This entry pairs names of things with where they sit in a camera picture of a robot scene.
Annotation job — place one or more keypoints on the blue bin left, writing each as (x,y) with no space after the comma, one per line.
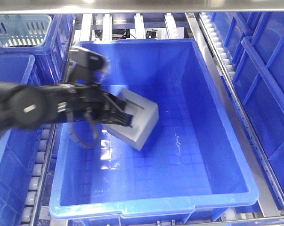
(18,148)

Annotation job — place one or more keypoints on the gray foam cube base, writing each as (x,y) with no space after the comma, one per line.
(145,116)

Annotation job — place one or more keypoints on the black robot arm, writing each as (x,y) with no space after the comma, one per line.
(28,107)

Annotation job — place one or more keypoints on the large blue target bin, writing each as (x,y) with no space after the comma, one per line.
(191,166)

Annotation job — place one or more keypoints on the white roller conveyor track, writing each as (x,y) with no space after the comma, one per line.
(33,198)

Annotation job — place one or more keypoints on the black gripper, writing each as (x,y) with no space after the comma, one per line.
(88,102)

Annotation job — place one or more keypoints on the light blue slotted basket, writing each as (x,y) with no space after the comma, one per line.
(23,30)

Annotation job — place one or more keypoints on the blue bin far right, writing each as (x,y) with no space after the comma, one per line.
(252,44)

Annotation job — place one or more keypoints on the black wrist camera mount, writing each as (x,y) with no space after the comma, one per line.
(86,62)

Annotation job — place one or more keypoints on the blue bin holding basket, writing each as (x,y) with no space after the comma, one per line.
(51,57)

